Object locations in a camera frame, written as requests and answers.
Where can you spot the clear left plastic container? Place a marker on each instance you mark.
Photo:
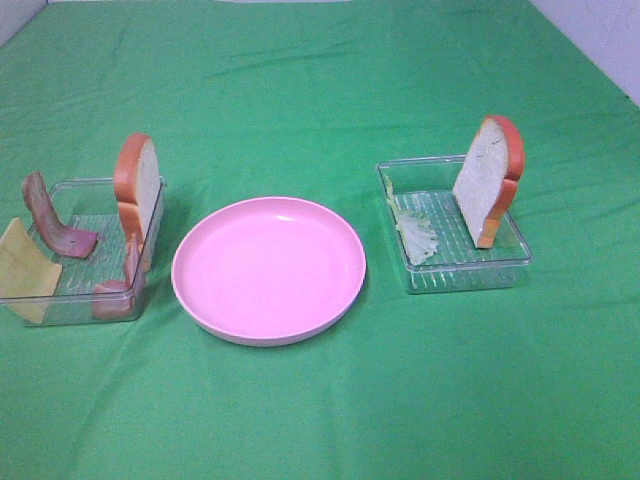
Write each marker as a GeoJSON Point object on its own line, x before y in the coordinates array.
{"type": "Point", "coordinates": [86, 204]}

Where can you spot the dark red bacon strip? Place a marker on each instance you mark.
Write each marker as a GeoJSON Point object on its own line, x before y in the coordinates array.
{"type": "Point", "coordinates": [58, 237]}

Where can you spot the pink bacon strip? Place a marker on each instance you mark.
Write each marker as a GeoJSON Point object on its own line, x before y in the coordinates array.
{"type": "Point", "coordinates": [115, 299]}

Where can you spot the clear right plastic container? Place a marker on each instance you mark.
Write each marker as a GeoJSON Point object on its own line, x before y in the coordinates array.
{"type": "Point", "coordinates": [426, 185]}

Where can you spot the green lettuce leaf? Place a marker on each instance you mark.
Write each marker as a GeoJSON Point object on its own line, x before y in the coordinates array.
{"type": "Point", "coordinates": [419, 239]}

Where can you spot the green tablecloth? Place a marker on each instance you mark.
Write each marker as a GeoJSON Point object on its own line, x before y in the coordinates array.
{"type": "Point", "coordinates": [539, 381]}

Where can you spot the white bread slice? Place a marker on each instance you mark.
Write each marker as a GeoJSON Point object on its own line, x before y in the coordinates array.
{"type": "Point", "coordinates": [138, 192]}
{"type": "Point", "coordinates": [488, 181]}

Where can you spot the clear plastic container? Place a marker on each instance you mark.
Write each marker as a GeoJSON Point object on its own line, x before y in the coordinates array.
{"type": "Point", "coordinates": [86, 204]}
{"type": "Point", "coordinates": [426, 185]}

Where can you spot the pink round plate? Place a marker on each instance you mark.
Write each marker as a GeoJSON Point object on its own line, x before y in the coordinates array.
{"type": "Point", "coordinates": [269, 271]}

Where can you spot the yellow cheese slice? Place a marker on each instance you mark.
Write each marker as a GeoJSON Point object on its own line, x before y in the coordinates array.
{"type": "Point", "coordinates": [27, 275]}

